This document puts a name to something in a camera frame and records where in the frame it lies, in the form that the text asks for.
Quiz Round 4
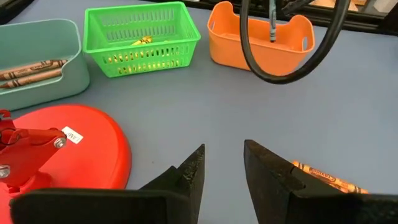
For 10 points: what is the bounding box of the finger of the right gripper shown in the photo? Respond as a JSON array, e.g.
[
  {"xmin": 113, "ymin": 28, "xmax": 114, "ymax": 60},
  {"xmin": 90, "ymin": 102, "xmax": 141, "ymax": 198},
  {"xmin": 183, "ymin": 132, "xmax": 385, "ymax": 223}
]
[{"xmin": 281, "ymin": 0, "xmax": 315, "ymax": 16}]

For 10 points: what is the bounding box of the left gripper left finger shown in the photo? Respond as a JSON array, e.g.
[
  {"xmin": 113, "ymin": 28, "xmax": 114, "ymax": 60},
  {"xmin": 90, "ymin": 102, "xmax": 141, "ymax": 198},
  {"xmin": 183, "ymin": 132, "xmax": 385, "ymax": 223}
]
[{"xmin": 9, "ymin": 143, "xmax": 206, "ymax": 224}]

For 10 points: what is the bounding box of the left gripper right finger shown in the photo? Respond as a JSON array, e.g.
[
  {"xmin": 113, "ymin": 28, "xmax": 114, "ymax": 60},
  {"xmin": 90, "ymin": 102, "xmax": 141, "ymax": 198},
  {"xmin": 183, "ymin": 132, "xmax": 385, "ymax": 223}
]
[{"xmin": 243, "ymin": 139, "xmax": 398, "ymax": 224}]

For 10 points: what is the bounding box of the blue crayon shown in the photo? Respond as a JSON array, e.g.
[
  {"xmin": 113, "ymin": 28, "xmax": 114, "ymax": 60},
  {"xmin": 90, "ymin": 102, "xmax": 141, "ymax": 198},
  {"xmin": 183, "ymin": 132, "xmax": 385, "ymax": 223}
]
[{"xmin": 269, "ymin": 0, "xmax": 278, "ymax": 44}]

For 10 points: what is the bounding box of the orange crayon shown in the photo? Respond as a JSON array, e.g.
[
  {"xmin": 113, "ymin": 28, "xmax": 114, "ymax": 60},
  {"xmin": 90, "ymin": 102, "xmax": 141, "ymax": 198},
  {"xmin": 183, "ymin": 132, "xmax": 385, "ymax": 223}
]
[{"xmin": 292, "ymin": 160, "xmax": 370, "ymax": 195}]

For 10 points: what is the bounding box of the yellow crayon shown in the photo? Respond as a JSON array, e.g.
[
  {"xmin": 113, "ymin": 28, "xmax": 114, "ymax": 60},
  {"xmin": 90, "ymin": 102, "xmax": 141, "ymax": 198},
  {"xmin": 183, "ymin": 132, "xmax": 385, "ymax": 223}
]
[
  {"xmin": 107, "ymin": 49, "xmax": 186, "ymax": 64},
  {"xmin": 130, "ymin": 35, "xmax": 154, "ymax": 47}
]

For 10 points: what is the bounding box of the orange plastic bin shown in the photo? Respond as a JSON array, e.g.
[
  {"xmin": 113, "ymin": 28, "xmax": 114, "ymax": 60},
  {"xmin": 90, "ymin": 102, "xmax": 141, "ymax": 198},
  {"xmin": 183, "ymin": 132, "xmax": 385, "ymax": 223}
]
[{"xmin": 206, "ymin": 1, "xmax": 316, "ymax": 77}]

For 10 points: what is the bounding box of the red desk lamp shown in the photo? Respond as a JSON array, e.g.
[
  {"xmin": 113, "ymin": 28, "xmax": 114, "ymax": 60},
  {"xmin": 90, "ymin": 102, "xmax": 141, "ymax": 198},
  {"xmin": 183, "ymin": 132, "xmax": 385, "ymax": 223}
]
[{"xmin": 0, "ymin": 104, "xmax": 133, "ymax": 224}]

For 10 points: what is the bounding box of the blue-grey table mat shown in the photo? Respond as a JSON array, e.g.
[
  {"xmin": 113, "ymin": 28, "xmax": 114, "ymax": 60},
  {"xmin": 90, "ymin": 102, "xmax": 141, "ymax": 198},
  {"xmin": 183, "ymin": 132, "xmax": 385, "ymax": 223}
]
[{"xmin": 0, "ymin": 0, "xmax": 398, "ymax": 224}]

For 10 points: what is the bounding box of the green mesh basket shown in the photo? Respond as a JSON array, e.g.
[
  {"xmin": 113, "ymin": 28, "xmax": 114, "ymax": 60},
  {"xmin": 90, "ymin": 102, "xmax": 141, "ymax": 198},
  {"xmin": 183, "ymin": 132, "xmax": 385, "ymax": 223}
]
[{"xmin": 83, "ymin": 1, "xmax": 202, "ymax": 78}]

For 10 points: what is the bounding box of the teal plastic basket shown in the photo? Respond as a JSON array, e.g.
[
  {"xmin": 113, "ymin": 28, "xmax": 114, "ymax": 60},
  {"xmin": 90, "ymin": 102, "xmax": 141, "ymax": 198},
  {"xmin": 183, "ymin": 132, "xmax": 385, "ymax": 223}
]
[{"xmin": 0, "ymin": 18, "xmax": 91, "ymax": 111}]

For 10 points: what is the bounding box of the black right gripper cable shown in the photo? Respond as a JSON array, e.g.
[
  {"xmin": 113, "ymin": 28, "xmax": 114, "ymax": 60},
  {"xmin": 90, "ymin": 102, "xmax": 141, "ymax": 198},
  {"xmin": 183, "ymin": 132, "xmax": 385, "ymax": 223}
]
[{"xmin": 239, "ymin": 0, "xmax": 352, "ymax": 85}]

